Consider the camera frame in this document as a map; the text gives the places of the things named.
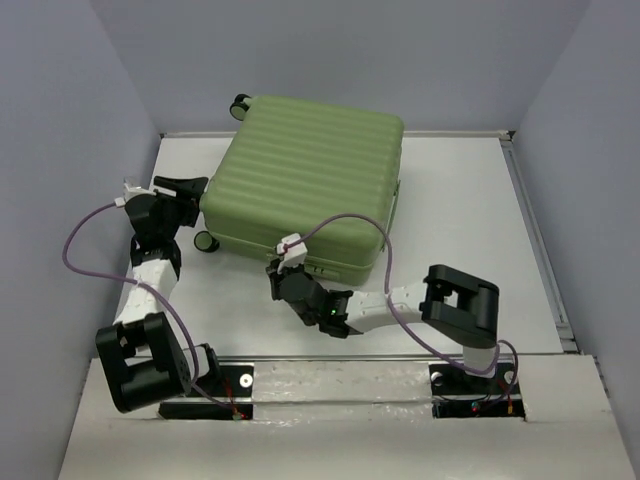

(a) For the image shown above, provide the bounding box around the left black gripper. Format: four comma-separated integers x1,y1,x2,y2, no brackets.
154,175,210,240

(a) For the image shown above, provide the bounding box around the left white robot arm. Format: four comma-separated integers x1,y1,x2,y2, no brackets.
95,176,221,413

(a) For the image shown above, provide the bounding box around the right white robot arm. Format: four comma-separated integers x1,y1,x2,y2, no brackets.
266,259,500,392

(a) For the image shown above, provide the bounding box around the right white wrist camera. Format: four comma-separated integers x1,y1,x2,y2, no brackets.
276,233,308,273

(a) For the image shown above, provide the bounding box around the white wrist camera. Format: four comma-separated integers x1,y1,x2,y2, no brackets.
276,233,308,273
122,177,155,202

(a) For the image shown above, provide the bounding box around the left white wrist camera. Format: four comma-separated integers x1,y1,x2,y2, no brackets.
122,177,155,202

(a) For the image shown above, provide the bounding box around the aluminium rail across table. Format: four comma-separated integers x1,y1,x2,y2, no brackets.
217,354,447,363

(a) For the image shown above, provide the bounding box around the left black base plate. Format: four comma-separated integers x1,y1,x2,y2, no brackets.
158,363,254,421

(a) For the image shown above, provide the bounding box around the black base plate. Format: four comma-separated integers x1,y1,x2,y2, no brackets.
158,363,254,421
429,362,526,419

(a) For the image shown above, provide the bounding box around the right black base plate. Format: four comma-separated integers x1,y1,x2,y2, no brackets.
429,362,526,419

